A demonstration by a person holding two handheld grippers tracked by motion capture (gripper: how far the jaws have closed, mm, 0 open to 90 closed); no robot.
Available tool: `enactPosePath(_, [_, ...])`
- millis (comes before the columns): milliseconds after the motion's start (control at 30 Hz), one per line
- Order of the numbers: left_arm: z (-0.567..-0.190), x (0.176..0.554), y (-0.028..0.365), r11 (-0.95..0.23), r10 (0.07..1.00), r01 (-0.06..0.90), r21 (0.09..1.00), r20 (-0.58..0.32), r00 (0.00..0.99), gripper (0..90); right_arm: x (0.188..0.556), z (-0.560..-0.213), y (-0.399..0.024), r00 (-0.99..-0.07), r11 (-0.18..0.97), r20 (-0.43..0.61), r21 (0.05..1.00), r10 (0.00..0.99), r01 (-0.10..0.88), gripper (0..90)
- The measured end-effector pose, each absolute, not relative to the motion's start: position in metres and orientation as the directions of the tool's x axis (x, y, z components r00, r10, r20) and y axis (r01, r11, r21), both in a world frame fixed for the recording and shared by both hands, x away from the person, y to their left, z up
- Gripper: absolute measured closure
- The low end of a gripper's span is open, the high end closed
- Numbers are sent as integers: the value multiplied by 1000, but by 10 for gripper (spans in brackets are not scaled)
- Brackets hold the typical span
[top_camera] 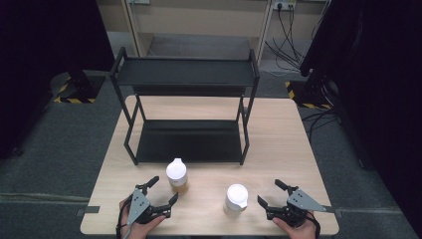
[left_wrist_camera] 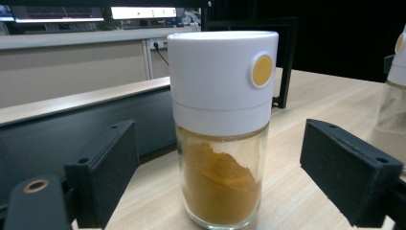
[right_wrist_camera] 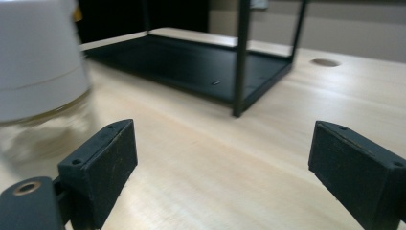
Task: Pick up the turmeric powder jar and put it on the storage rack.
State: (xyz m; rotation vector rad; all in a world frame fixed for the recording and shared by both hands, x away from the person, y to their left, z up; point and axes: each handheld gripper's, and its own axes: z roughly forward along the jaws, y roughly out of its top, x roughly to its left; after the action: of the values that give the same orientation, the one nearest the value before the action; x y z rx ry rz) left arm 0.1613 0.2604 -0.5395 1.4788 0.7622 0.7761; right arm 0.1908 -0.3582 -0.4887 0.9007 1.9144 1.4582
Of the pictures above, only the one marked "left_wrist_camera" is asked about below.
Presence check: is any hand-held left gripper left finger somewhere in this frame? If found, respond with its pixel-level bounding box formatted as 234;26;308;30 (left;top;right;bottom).
64;119;141;230

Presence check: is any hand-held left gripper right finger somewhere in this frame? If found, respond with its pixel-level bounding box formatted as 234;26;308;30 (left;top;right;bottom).
300;118;404;228

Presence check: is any pale powder spice jar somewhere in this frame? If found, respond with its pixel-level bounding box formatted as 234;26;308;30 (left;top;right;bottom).
367;25;406;175

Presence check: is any orange powder spice jar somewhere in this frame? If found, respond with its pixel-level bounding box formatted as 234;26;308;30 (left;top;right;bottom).
167;30;280;230

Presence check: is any lit white computer monitor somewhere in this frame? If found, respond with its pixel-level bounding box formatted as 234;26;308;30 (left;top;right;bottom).
110;7;177;20

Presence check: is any dark computer monitor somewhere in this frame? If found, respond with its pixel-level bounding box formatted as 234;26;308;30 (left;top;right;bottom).
11;5;104;23

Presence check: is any white metal post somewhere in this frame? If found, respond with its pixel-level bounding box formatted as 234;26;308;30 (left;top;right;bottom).
141;39;153;81

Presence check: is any black power cable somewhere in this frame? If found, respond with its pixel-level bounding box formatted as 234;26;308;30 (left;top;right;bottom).
153;42;170;67

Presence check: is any white wall power socket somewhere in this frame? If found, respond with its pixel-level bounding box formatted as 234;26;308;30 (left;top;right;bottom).
149;37;169;51

